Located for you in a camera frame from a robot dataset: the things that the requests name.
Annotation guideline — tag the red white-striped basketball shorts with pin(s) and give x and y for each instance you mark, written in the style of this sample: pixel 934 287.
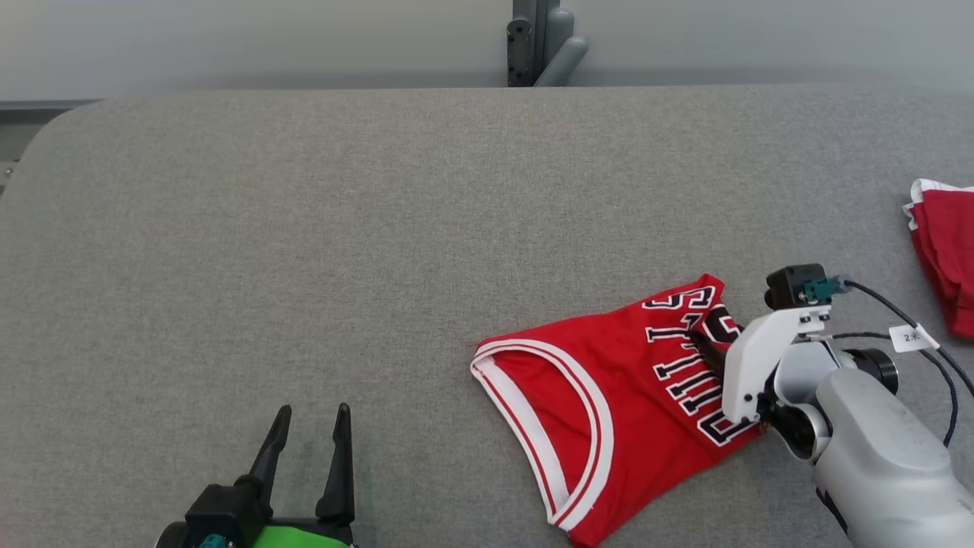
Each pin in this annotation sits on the red white-striped basketball shorts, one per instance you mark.
pixel 951 259

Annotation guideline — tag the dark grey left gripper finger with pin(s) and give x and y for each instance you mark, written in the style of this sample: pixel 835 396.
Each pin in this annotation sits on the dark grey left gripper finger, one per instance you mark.
pixel 338 472
pixel 272 449

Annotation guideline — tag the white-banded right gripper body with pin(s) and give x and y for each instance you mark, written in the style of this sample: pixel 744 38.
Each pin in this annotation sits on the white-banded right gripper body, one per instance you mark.
pixel 749 365

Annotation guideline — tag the grey fabric sofa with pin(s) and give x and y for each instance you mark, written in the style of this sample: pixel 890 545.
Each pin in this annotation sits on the grey fabric sofa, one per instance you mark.
pixel 304 228

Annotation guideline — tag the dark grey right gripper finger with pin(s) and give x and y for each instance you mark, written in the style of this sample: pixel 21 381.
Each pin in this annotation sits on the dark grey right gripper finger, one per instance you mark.
pixel 709 354

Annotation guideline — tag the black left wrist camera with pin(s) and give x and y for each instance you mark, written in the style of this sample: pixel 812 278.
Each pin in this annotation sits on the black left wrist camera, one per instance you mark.
pixel 224 510

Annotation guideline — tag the red white basketball jersey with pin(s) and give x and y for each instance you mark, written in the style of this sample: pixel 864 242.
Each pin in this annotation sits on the red white basketball jersey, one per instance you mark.
pixel 548 380

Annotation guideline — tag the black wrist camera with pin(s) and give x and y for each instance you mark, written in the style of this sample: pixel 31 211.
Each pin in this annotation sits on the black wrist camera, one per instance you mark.
pixel 224 510
pixel 787 285

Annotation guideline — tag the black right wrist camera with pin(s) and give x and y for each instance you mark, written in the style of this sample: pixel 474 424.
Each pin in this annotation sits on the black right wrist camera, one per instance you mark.
pixel 787 285

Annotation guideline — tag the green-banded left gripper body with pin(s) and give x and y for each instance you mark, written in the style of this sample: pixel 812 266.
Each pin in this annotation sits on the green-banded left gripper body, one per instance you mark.
pixel 304 535

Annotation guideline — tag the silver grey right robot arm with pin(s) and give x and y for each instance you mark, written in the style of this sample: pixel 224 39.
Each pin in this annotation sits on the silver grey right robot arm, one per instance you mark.
pixel 875 441

